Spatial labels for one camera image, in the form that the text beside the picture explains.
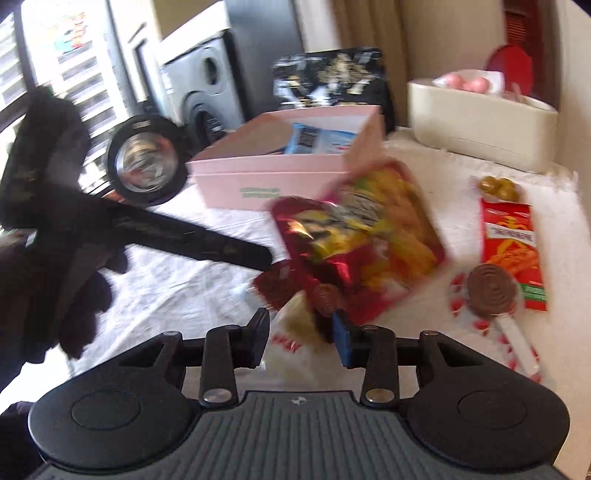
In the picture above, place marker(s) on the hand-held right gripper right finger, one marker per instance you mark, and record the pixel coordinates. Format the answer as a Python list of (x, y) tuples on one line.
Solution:
[(344, 341)]

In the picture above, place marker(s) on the brown round candy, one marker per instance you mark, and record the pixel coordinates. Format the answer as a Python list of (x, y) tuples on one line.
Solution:
[(325, 297)]

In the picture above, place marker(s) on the white tissue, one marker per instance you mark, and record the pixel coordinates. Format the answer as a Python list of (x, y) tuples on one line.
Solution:
[(496, 78)]

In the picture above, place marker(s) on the red wooden door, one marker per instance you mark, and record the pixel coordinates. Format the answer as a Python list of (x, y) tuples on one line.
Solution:
[(521, 23)]

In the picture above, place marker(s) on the red yellow snack bag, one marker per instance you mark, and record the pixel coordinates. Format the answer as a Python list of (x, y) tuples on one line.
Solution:
[(369, 240)]

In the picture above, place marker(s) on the red round disc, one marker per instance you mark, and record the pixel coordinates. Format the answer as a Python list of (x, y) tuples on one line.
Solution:
[(512, 64)]

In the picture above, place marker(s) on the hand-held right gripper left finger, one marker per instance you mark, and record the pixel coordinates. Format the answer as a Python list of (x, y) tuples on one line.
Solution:
[(258, 341)]

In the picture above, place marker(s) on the pink balls trinket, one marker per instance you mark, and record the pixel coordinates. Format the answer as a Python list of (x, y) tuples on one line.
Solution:
[(475, 84)]

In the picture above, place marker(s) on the red green spicy stick packet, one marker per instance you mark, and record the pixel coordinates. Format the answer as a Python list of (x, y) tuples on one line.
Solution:
[(508, 244)]

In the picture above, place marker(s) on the beige curtain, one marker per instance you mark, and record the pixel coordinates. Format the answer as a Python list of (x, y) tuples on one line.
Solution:
[(369, 27)]

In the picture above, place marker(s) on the pink cardboard box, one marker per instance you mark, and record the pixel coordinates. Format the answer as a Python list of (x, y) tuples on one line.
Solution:
[(286, 189)]

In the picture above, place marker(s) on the grey washing machine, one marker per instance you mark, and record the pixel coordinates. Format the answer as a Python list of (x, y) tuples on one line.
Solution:
[(207, 83)]

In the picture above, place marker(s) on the dark red snack packet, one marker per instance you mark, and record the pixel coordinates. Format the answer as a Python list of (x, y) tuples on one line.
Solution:
[(277, 286)]

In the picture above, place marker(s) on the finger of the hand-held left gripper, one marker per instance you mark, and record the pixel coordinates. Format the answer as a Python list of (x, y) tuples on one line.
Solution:
[(194, 240)]

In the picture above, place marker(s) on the blue white snack packet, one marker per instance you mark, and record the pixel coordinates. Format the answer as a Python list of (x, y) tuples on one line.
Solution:
[(323, 141)]

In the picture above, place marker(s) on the white textured tablecloth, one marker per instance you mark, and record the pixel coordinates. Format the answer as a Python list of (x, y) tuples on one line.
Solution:
[(184, 286)]

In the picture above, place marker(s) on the pale clear snack packet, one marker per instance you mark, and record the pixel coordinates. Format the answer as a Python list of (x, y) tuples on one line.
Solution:
[(295, 332)]

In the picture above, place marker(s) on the black printed snack bag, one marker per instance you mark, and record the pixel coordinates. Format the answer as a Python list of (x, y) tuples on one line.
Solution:
[(323, 78)]

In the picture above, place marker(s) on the cream tissue box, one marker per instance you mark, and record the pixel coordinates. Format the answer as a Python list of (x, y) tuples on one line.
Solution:
[(480, 134)]

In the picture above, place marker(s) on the gold wrapped candies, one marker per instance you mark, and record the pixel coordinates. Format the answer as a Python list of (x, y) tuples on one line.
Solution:
[(496, 187)]

